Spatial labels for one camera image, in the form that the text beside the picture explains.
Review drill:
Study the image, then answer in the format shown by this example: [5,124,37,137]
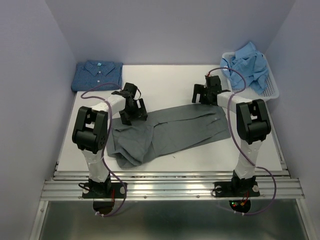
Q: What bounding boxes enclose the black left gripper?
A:
[119,98,147,126]

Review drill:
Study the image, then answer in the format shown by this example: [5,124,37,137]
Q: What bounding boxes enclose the grey long sleeve shirt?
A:
[106,103,231,169]

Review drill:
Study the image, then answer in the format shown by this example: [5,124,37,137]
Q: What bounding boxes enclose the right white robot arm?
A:
[191,76,271,198]

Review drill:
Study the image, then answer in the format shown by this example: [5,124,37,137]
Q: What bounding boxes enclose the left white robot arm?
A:
[72,83,148,199]

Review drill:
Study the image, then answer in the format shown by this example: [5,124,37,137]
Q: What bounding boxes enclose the light blue crumpled shirt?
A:
[220,42,269,95]

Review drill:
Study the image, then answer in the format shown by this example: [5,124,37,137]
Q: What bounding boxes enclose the blue checked folded shirt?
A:
[71,60,123,92]

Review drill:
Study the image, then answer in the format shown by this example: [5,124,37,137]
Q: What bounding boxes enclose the white plastic basket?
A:
[221,52,280,102]

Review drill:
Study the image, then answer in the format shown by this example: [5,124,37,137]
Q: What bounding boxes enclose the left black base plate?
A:
[78,182,126,199]

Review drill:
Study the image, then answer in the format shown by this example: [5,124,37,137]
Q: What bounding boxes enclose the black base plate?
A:
[78,182,126,199]
[213,181,260,198]

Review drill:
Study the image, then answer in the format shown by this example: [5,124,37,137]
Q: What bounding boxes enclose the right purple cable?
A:
[205,67,277,216]

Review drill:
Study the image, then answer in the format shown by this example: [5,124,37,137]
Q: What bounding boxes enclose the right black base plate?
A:
[213,181,260,198]

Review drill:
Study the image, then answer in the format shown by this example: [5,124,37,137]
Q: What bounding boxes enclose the aluminium rail frame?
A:
[29,99,311,240]

